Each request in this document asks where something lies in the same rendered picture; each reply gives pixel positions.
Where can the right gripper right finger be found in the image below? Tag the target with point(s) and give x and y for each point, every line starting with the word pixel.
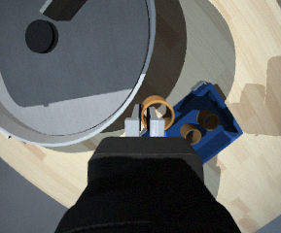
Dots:
pixel 157 126

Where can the grey corner guide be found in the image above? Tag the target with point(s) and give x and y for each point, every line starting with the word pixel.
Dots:
pixel 198 85

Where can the blue crate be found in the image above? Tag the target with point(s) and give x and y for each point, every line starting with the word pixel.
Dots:
pixel 217 145

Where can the grey turntable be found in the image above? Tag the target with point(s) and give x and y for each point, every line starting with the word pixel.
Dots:
pixel 81 64

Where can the wooden table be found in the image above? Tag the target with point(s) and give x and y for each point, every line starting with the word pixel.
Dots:
pixel 260 181

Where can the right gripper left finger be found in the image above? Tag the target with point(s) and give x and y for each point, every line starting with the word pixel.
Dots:
pixel 132 126

